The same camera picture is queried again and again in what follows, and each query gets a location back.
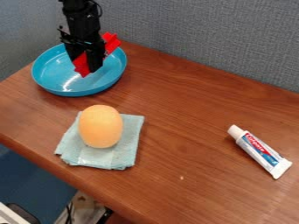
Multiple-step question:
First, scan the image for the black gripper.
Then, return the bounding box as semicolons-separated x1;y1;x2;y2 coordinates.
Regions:
59;8;106;73

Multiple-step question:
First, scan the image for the red plastic block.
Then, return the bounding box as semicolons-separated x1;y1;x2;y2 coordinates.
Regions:
75;32;120;77

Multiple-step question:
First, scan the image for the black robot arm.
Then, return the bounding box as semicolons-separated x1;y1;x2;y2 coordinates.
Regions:
59;0;106;77

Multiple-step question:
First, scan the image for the blue plate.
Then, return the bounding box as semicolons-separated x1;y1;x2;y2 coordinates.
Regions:
32;44;127;97

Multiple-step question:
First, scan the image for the orange egg-shaped sponge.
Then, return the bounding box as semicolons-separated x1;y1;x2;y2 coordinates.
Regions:
79;105;123;148

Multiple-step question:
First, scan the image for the light blue cloth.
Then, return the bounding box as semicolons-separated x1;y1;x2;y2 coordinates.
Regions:
54;113;146;170

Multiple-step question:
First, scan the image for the white toothpaste tube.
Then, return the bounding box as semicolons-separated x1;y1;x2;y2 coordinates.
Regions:
229;125;293;179

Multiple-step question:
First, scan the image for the black cable under table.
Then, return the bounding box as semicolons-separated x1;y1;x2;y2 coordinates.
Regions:
64;202;75;224

